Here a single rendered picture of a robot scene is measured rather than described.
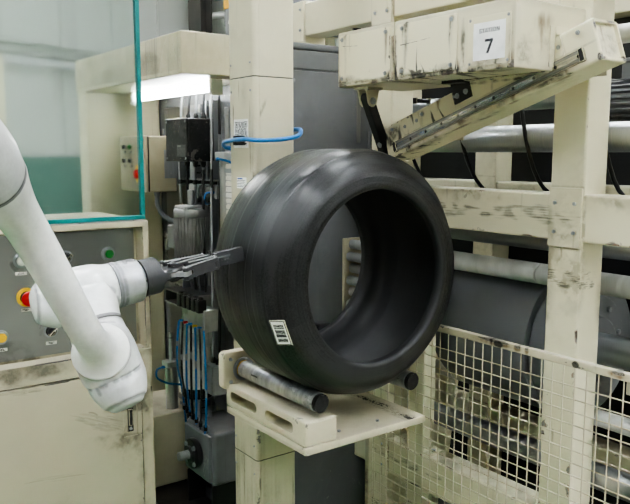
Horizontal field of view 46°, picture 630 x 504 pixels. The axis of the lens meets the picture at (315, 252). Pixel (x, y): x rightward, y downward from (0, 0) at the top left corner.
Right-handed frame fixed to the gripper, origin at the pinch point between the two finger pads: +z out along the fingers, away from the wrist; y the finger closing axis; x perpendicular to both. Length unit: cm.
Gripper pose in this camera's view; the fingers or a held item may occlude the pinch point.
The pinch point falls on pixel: (228, 256)
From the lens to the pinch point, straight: 161.2
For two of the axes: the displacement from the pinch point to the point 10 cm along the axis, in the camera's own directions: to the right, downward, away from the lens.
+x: 1.1, 9.7, 2.1
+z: 8.0, -2.2, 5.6
